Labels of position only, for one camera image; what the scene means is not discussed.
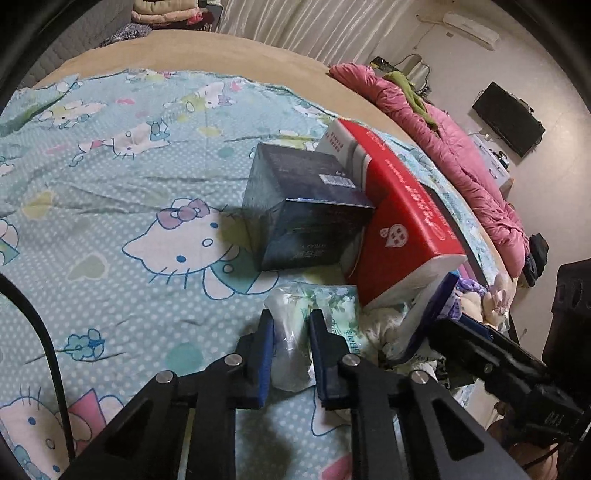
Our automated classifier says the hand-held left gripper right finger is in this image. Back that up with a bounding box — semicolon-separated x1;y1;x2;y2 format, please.
308;309;529;480

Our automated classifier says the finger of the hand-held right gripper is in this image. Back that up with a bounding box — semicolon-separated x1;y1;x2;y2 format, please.
406;272;460;358

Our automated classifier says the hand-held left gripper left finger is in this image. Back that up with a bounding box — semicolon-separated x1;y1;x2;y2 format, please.
58;309;278;480

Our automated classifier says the beige plush toy purple dress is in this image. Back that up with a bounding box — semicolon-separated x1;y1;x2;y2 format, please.
455;272;513;324

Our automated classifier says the floral clear plastic packet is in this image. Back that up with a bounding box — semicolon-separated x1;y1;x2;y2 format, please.
263;281;363;393

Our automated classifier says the person's right hand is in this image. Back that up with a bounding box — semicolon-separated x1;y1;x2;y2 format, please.
487;401;561;480

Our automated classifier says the white cloth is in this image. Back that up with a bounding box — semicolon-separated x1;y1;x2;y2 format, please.
360;305;444;384

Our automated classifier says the red and white tissue pack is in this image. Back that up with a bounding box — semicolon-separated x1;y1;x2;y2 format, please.
315;117;468;308

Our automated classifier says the black furniture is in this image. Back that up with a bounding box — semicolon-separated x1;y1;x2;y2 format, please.
542;259;591;374

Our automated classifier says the black bag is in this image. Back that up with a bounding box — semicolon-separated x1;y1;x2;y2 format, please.
523;233;550;289

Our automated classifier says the pink comforter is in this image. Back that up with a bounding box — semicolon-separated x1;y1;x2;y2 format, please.
329;62;532;280

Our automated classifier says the dark blue box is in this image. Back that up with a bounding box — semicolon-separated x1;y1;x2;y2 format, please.
241;141;376;273

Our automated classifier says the white cabinet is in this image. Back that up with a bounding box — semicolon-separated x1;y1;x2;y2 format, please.
468;131;513;195

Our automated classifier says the blue cartoon cat printed blanket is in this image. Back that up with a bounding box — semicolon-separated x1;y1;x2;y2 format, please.
0;69;509;480

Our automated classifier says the green cloth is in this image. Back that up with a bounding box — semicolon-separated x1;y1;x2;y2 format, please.
383;69;439;130

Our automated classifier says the white air conditioner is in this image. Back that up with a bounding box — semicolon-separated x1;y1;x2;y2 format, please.
442;11;500;51

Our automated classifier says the white curtain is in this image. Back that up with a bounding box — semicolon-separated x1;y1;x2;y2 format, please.
217;0;393;75

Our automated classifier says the beige bed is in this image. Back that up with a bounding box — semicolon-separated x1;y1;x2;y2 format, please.
34;30;522;324

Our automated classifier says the dark patterned cloth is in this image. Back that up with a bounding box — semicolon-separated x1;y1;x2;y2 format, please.
108;23;153;47

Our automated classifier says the stack of folded clothes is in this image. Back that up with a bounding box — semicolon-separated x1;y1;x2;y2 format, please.
130;0;222;33

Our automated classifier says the grey quilted headboard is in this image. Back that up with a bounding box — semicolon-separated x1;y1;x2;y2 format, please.
18;0;139;88

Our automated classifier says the black wall television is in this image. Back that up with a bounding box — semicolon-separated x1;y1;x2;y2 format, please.
472;82;546;158

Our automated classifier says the black cable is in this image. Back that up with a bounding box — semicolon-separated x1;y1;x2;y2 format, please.
0;272;77;462

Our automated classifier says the wavy wall mirror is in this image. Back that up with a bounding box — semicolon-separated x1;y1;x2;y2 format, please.
402;53;432;93

